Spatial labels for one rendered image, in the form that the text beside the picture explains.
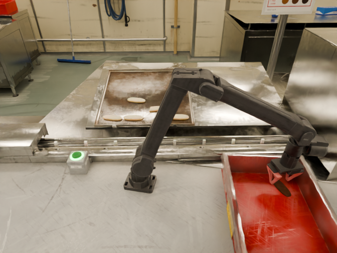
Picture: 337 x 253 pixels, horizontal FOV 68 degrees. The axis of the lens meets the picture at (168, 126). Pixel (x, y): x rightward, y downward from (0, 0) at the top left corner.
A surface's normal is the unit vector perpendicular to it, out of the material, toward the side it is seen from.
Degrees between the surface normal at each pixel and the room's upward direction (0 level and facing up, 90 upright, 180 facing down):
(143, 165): 90
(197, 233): 0
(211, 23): 90
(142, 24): 90
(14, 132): 0
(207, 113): 10
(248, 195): 0
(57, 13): 90
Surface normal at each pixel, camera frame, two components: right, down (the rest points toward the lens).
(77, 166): 0.02, 0.58
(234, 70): 0.00, -0.70
